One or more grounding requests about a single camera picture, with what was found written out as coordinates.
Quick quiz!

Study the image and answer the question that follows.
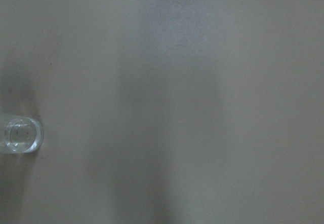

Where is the clear glass sauce bottle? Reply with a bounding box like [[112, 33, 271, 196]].
[[1, 114, 44, 154]]

